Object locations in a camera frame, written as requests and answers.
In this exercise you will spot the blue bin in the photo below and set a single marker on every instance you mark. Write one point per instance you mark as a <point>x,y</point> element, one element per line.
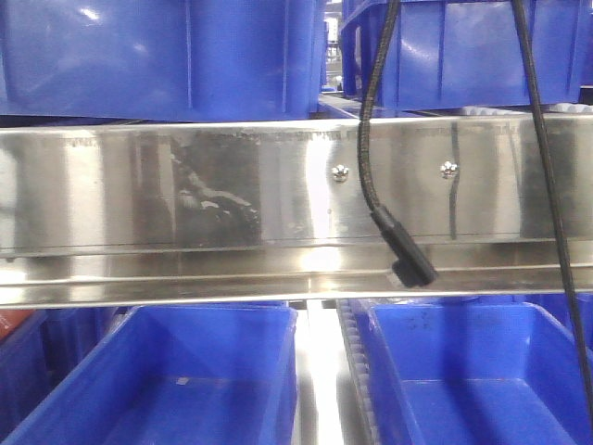
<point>162,60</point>
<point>471,373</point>
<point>178,375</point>
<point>39,349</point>
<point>452,54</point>

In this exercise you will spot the steel roller track divider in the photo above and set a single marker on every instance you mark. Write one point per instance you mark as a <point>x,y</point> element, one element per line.
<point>333,404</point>

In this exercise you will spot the lower right blue bin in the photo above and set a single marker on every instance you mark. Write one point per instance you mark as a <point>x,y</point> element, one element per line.
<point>471,373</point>

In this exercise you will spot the upper right blue bin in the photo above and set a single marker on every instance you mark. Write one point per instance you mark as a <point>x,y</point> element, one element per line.
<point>452,54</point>

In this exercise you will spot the upper left blue bin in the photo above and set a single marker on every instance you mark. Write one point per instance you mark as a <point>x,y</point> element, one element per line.
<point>162,60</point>

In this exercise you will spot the far left lower blue bin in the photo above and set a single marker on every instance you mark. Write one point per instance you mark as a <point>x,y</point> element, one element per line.
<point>39,349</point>

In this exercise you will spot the stainless steel shelf rail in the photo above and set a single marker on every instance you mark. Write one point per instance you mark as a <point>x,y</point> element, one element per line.
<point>177,213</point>

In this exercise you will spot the left rail screw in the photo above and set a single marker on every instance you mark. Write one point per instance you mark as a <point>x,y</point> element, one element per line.
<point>340,173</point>

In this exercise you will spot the rail screw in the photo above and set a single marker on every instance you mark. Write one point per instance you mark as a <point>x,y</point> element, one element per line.
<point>449,170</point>
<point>340,173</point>

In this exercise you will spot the right rail screw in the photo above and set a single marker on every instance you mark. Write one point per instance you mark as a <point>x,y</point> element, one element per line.
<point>449,170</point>

